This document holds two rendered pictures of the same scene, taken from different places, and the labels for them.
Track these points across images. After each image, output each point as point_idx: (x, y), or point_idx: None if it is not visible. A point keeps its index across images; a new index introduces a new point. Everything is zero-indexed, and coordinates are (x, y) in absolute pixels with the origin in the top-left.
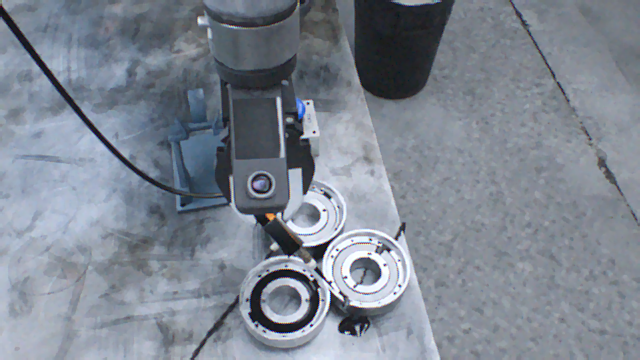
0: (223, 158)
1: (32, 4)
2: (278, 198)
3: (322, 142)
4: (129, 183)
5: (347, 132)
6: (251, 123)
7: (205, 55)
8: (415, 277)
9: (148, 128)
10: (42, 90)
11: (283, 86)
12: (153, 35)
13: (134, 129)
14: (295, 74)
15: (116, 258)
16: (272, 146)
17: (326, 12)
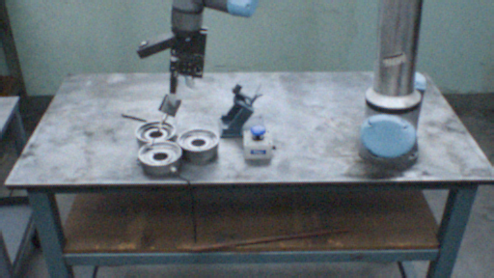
0: None
1: (369, 79)
2: (138, 48)
3: (254, 161)
4: None
5: (260, 171)
6: (163, 36)
7: (329, 127)
8: (156, 181)
9: (273, 111)
10: (302, 85)
11: (195, 56)
12: (345, 112)
13: (272, 108)
14: (312, 156)
15: (199, 105)
16: (154, 41)
17: (377, 174)
